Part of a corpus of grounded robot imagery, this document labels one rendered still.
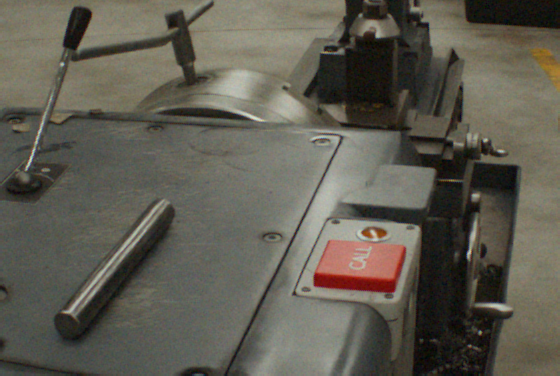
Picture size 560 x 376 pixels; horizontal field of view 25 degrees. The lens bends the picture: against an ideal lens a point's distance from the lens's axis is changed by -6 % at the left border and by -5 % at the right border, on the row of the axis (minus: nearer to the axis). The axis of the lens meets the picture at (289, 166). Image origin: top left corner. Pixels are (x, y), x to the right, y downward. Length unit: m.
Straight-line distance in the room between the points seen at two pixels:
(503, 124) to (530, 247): 1.06
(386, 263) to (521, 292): 2.69
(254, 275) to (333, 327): 0.10
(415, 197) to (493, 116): 3.87
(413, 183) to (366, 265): 0.18
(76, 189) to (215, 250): 0.17
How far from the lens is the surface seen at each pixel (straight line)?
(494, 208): 2.82
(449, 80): 2.64
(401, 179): 1.12
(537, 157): 4.58
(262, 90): 1.40
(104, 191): 1.10
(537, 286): 3.67
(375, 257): 0.95
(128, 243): 0.96
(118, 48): 1.27
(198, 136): 1.21
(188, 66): 1.41
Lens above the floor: 1.69
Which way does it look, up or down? 22 degrees down
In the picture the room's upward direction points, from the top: straight up
